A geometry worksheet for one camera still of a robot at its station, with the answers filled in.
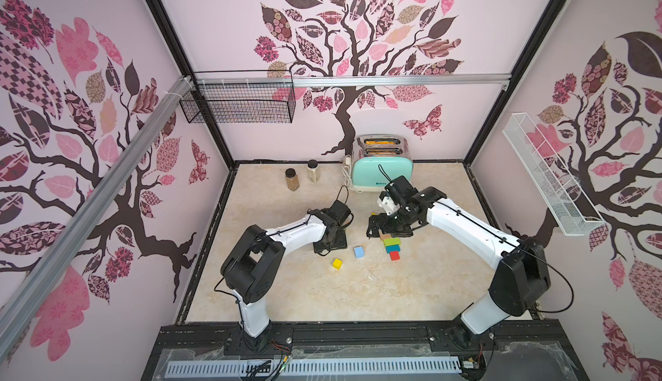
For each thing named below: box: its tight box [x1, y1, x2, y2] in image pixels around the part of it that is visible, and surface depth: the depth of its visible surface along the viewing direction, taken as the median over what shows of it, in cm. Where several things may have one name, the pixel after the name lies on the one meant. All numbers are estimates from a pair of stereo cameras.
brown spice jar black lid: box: [284, 168, 300, 193], surface depth 106 cm
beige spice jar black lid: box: [306, 159, 321, 183], surface depth 110 cm
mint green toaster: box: [351, 133, 415, 193], surface depth 103 cm
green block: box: [383, 237, 401, 247], surface depth 96 cm
